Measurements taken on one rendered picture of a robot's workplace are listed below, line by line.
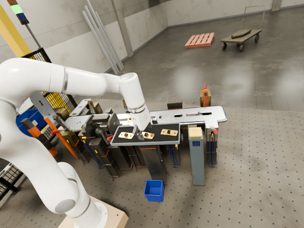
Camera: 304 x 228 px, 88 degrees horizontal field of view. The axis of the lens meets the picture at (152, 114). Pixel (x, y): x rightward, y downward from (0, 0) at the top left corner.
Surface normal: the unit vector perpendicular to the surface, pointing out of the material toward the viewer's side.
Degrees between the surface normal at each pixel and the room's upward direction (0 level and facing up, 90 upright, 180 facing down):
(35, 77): 84
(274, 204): 0
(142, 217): 0
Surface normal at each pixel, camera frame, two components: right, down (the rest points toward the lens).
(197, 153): -0.15, 0.62
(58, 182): 0.64, -0.10
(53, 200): 0.32, 0.09
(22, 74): 0.51, 0.20
